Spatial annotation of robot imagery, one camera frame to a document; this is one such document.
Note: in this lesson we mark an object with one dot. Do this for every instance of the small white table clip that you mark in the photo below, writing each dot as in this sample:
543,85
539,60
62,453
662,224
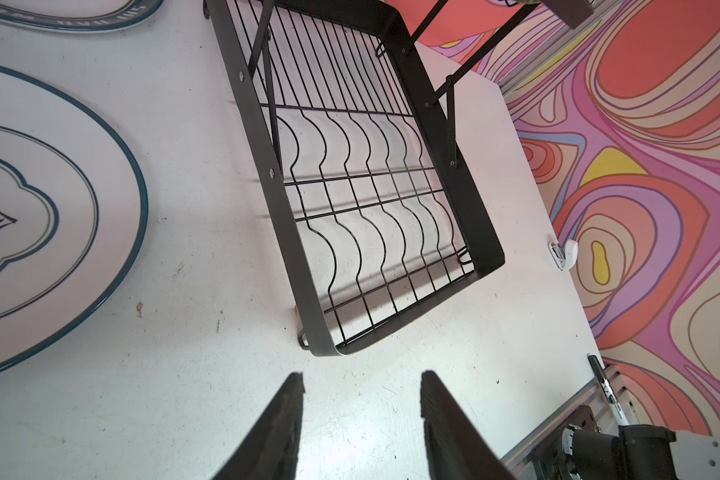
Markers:
564,255

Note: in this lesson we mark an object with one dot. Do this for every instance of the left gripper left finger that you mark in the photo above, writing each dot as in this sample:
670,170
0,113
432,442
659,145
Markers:
270,449

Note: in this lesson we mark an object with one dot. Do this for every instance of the black wire dish rack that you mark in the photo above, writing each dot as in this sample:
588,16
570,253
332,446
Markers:
393,178

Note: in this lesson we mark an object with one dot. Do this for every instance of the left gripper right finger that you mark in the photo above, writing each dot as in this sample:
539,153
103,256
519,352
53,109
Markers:
454,448

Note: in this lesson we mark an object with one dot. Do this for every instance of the black rimmed lettered plate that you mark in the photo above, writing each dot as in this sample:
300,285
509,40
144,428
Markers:
77,16

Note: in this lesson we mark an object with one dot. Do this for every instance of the black marker pen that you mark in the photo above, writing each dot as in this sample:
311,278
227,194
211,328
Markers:
608,392

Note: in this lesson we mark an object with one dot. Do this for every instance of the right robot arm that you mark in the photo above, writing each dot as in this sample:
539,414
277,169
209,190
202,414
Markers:
640,452

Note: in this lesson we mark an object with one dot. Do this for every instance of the white plate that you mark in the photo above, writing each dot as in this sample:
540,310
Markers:
74,209

